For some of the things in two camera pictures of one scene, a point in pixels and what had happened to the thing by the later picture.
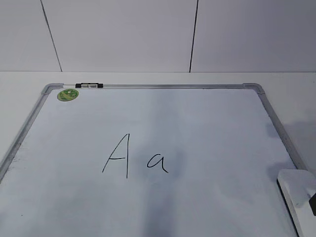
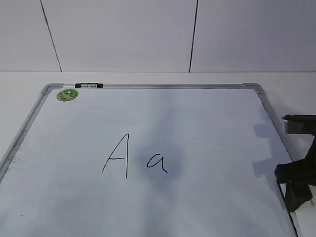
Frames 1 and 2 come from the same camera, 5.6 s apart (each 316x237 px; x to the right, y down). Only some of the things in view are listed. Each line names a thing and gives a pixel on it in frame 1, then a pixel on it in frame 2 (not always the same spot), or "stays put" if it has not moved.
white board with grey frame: [181, 160] stays put
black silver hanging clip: [89, 85] stays put
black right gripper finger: [312, 202] to [296, 194]
